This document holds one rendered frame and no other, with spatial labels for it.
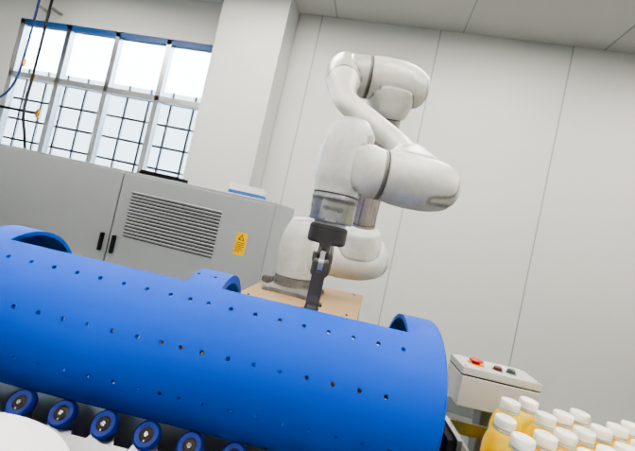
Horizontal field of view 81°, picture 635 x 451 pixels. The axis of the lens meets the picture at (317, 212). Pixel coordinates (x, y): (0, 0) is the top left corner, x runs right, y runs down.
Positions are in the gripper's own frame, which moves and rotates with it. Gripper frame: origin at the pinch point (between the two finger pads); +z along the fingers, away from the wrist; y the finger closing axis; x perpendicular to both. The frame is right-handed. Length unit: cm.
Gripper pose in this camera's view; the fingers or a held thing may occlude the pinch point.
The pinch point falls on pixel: (307, 325)
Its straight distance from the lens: 75.4
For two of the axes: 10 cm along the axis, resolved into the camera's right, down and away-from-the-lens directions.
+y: -0.4, -0.4, -10.0
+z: -2.2, 9.8, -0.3
